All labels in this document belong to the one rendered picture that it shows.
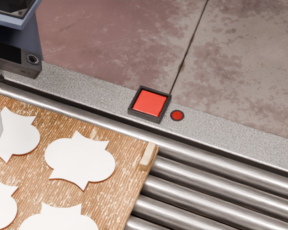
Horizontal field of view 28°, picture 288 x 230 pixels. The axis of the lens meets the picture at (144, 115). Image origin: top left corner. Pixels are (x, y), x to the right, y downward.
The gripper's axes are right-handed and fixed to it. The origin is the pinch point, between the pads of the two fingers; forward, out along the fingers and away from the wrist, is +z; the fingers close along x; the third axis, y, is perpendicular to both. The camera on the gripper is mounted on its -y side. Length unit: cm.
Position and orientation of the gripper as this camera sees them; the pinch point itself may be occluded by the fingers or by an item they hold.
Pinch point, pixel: (2, 108)
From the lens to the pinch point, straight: 116.6
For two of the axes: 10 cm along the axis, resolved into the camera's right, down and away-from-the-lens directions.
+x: 1.3, 7.9, -6.0
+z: -0.2, 6.1, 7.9
